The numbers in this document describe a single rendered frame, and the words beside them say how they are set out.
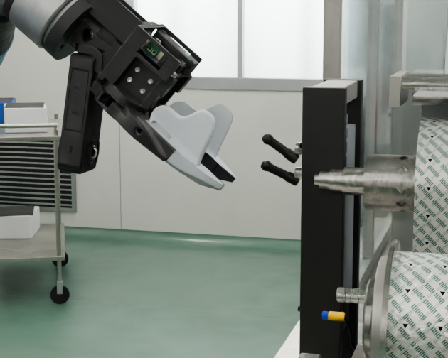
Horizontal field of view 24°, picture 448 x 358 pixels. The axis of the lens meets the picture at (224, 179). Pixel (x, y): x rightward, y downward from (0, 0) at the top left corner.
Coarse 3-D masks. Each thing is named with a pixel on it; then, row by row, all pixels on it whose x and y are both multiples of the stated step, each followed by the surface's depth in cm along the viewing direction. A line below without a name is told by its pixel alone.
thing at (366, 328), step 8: (368, 280) 94; (368, 288) 93; (368, 296) 92; (368, 304) 92; (368, 312) 91; (368, 320) 91; (368, 328) 91; (368, 336) 91; (368, 344) 92; (368, 352) 92
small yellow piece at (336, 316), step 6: (324, 312) 102; (330, 312) 102; (336, 312) 102; (342, 312) 102; (324, 318) 102; (330, 318) 102; (336, 318) 102; (342, 318) 101; (348, 324) 101; (348, 330) 101; (354, 348) 100
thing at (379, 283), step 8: (384, 256) 94; (384, 264) 92; (376, 272) 91; (384, 272) 91; (376, 280) 91; (376, 288) 90; (376, 296) 90; (376, 304) 89; (376, 312) 89; (376, 320) 89; (376, 328) 89; (376, 336) 89; (376, 344) 89; (376, 352) 89
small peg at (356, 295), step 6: (342, 288) 95; (348, 288) 95; (354, 288) 94; (336, 294) 94; (342, 294) 94; (348, 294) 94; (354, 294) 94; (360, 294) 94; (342, 300) 94; (348, 300) 94; (354, 300) 94; (360, 300) 94
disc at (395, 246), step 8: (392, 248) 91; (400, 248) 97; (392, 256) 90; (392, 264) 90; (392, 272) 90; (384, 280) 89; (384, 288) 88; (384, 296) 88; (384, 304) 88; (384, 312) 87; (384, 320) 87; (384, 328) 87; (384, 336) 87; (384, 344) 87; (384, 352) 88
